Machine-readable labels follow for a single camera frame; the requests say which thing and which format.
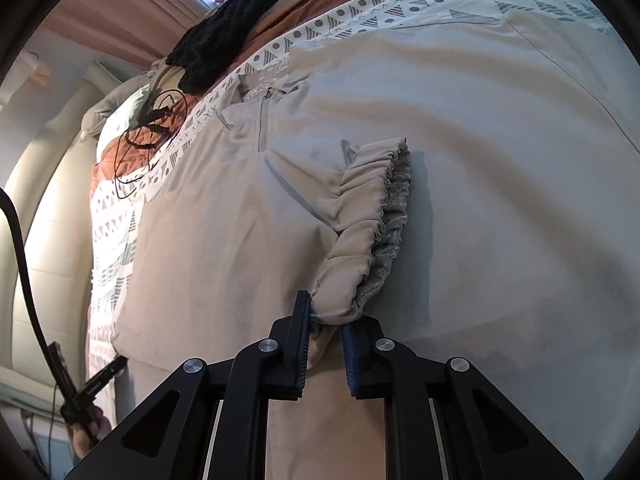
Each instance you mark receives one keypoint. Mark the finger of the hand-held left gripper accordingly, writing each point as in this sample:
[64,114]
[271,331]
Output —
[61,367]
[105,372]

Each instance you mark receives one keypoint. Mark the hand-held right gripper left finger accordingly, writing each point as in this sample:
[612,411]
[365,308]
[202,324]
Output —
[302,342]

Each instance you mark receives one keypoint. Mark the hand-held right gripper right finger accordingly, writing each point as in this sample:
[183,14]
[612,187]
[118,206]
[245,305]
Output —
[350,355]

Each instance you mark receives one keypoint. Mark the beige jacket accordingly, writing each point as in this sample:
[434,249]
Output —
[450,160]

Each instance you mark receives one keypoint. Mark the person's left hand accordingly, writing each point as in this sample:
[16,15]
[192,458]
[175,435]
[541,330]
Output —
[82,442]

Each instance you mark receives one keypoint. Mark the patterned bed quilt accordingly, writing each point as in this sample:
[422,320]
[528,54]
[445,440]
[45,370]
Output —
[117,240]

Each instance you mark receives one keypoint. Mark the cream padded headboard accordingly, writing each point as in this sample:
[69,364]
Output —
[50,210]

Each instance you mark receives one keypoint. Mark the black knitted garment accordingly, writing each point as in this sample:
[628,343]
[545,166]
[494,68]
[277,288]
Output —
[225,35]

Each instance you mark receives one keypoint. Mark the pink curtain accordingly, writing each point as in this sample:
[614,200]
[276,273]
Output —
[125,10]

